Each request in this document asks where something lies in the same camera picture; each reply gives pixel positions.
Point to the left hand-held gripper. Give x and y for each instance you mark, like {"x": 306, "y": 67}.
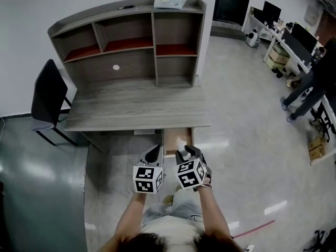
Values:
{"x": 144, "y": 173}

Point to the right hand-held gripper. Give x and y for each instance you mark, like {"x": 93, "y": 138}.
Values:
{"x": 187, "y": 178}

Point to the white cloth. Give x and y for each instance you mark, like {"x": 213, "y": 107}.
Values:
{"x": 181, "y": 144}

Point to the wooden desk drawer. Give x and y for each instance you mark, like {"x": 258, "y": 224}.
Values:
{"x": 170, "y": 140}

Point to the person's right forearm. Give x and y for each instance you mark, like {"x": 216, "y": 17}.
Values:
{"x": 214, "y": 214}

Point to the person's left forearm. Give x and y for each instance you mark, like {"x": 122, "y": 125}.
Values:
{"x": 131, "y": 214}

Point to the grey pull-out tray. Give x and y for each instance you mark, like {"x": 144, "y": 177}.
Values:
{"x": 144, "y": 132}

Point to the person's beige shoe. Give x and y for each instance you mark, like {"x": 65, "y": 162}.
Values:
{"x": 168, "y": 199}

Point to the person's light trousers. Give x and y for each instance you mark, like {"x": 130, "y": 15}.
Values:
{"x": 181, "y": 206}

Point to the person's white shirt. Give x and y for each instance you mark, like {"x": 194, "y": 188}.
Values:
{"x": 170, "y": 227}

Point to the grey wooden shelf hutch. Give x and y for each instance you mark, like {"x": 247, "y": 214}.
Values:
{"x": 131, "y": 64}

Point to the white round cap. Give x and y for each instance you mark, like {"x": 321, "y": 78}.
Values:
{"x": 116, "y": 67}

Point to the red floor tape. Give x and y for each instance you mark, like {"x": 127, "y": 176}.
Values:
{"x": 254, "y": 228}

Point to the white flat panel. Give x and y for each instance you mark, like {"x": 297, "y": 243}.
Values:
{"x": 249, "y": 247}

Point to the pale cardboard box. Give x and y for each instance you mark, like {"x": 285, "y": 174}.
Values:
{"x": 275, "y": 63}
{"x": 281, "y": 52}

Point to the brown cardboard box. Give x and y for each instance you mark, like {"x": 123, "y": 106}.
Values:
{"x": 317, "y": 153}
{"x": 316, "y": 143}

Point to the small white robot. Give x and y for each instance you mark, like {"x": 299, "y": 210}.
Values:
{"x": 252, "y": 38}

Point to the long white office desk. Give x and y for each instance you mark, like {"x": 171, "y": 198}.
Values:
{"x": 275, "y": 37}

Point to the black desk partition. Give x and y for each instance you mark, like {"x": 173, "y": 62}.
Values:
{"x": 296, "y": 48}

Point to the white tissue box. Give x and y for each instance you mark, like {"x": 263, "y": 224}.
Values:
{"x": 169, "y": 1}

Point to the dark door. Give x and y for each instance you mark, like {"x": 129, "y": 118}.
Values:
{"x": 232, "y": 4}

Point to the dark cabinet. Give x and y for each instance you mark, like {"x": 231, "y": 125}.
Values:
{"x": 2, "y": 219}

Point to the black office chair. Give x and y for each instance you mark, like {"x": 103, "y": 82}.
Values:
{"x": 328, "y": 237}

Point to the small black monitor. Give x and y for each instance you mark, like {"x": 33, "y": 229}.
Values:
{"x": 271, "y": 12}

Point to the wide black monitor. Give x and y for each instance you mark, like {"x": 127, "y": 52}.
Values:
{"x": 304, "y": 37}

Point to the black stool frame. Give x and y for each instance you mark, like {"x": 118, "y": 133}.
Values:
{"x": 324, "y": 119}

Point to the white wall panel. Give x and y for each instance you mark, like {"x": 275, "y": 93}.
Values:
{"x": 313, "y": 14}

